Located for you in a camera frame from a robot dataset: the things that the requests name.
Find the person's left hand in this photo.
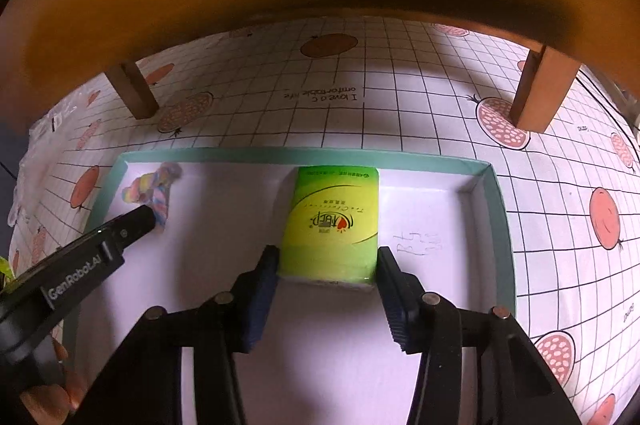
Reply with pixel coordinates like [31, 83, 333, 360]
[20, 335, 88, 425]

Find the clear plastic bag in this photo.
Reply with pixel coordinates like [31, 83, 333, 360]
[12, 100, 71, 231]

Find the rainbow braided rope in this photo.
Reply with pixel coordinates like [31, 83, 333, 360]
[121, 162, 182, 231]

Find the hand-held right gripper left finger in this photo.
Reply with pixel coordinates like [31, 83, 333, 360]
[82, 245, 281, 425]

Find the white tray with teal rim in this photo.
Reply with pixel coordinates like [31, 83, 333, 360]
[60, 146, 517, 425]

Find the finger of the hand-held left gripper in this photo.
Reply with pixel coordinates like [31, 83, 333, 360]
[97, 204, 157, 252]

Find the green tissue pack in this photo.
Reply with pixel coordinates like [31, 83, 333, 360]
[276, 166, 381, 293]

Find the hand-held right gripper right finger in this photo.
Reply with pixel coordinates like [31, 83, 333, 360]
[376, 246, 583, 425]

